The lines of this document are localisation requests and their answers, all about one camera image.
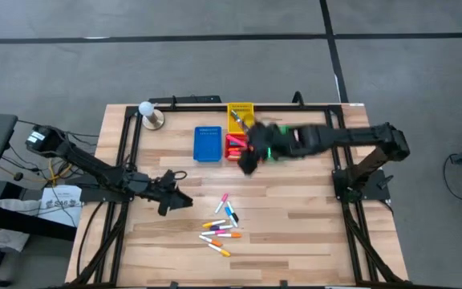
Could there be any light bulb lamp brass base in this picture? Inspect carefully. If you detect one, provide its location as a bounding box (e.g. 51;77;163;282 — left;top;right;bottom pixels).
137;100;166;131

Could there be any yellow cable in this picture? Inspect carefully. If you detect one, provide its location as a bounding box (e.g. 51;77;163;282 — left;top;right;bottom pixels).
47;158;74;188

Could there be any blue plastic basket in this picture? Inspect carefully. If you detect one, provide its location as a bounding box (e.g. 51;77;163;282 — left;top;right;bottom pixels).
193;125;223;163

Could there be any white plastic bag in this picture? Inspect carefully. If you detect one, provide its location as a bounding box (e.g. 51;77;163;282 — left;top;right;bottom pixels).
0;198;42;254

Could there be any red plastic basket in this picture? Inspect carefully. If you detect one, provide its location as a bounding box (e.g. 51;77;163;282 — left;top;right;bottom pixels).
223;132;253;162

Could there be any yellow plastic basket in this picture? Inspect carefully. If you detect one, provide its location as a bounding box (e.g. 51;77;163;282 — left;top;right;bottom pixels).
225;102;255;134

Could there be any white marker yellow cap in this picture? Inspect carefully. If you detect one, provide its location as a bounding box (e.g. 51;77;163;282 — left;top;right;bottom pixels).
208;242;232;258
201;218;227;230

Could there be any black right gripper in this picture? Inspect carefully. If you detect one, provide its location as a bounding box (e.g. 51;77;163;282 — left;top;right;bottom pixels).
238;122;294;176

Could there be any white marker black cap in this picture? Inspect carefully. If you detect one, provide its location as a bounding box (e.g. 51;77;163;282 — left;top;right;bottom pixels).
226;200;240;222

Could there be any black power strip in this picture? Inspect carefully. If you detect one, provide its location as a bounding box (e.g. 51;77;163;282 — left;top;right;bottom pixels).
148;95;223;105

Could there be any black aluminium table frame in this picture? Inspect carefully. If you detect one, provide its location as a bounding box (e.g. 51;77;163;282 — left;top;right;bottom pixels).
65;102;409;289

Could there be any white paper sheet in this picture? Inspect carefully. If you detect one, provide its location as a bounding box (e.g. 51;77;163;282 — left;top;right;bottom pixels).
38;184;83;228

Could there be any black power cable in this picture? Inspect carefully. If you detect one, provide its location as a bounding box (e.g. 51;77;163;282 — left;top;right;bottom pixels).
16;119;100;138

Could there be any thin green Expo marker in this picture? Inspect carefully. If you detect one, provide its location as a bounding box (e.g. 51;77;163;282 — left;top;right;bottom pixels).
230;108;249;130

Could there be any white marker teal cap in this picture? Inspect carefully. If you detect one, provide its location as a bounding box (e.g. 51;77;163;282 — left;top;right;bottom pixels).
224;206;239;229

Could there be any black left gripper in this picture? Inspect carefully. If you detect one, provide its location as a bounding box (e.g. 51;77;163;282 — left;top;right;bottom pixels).
146;170;194;217

